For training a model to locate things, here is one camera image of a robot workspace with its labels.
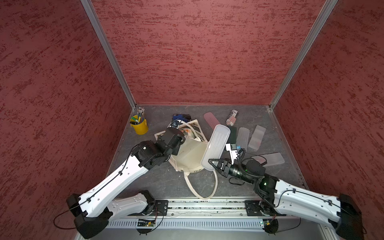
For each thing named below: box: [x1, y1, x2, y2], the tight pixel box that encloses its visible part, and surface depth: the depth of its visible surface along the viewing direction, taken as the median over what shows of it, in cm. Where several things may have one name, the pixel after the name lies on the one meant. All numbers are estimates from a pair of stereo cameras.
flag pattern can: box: [226, 109, 239, 127], surface depth 112 cm
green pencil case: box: [226, 125, 237, 144], surface depth 105 cm
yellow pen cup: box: [129, 107, 148, 135], surface depth 99 cm
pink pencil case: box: [203, 112, 221, 131], surface depth 113 cm
